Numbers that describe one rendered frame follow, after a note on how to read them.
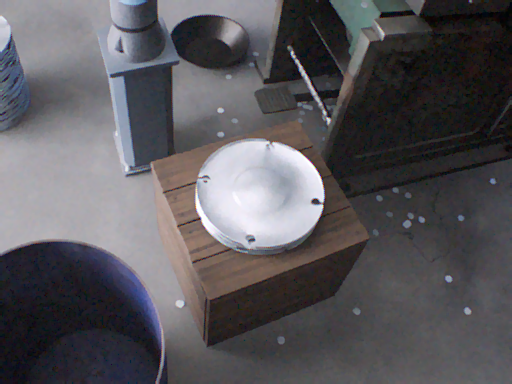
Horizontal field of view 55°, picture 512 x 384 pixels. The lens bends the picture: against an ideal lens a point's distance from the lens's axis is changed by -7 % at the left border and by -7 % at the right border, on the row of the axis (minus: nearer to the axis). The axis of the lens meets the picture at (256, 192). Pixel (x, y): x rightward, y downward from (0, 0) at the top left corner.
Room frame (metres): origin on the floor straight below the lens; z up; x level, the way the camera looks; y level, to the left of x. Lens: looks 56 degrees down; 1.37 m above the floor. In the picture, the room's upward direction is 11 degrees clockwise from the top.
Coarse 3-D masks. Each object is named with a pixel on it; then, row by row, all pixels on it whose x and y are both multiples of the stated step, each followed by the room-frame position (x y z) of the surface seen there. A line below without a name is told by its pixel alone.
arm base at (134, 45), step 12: (156, 24) 1.00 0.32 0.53; (108, 36) 0.98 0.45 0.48; (120, 36) 0.95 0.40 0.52; (132, 36) 0.95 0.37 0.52; (144, 36) 0.96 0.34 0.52; (156, 36) 0.99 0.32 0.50; (120, 48) 0.94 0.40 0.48; (132, 48) 0.94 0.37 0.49; (144, 48) 0.95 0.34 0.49; (156, 48) 0.97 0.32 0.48; (132, 60) 0.93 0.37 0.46; (144, 60) 0.94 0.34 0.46
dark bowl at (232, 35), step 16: (208, 16) 1.65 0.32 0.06; (176, 32) 1.53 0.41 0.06; (192, 32) 1.58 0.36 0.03; (208, 32) 1.61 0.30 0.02; (224, 32) 1.61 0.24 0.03; (240, 32) 1.60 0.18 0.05; (176, 48) 1.45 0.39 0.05; (192, 48) 1.51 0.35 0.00; (208, 48) 1.53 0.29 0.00; (224, 48) 1.55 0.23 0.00; (240, 48) 1.52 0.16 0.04; (208, 64) 1.44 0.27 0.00; (224, 64) 1.38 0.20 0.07
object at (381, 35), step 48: (384, 48) 1.00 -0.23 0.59; (432, 48) 1.07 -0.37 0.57; (480, 48) 1.15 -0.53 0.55; (384, 96) 1.04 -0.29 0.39; (432, 96) 1.13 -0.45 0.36; (480, 96) 1.22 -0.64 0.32; (336, 144) 0.98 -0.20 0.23; (384, 144) 1.08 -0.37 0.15; (432, 144) 1.17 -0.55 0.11; (480, 144) 1.27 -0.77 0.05
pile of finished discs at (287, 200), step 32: (224, 160) 0.73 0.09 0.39; (256, 160) 0.75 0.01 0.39; (288, 160) 0.76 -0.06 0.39; (224, 192) 0.64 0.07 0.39; (256, 192) 0.65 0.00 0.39; (288, 192) 0.67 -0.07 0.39; (320, 192) 0.69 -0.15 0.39; (224, 224) 0.56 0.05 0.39; (256, 224) 0.58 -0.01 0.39; (288, 224) 0.59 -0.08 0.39
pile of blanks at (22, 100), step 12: (12, 36) 1.14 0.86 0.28; (12, 48) 1.11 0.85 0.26; (0, 60) 1.03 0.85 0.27; (12, 60) 1.08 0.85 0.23; (0, 72) 1.02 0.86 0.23; (12, 72) 1.06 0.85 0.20; (0, 84) 1.00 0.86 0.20; (12, 84) 1.04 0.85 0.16; (24, 84) 1.11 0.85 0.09; (0, 96) 0.99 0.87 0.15; (12, 96) 1.03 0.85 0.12; (24, 96) 1.09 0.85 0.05; (0, 108) 0.98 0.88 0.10; (12, 108) 1.02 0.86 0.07; (24, 108) 1.06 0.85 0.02; (0, 120) 0.97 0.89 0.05; (12, 120) 1.00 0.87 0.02
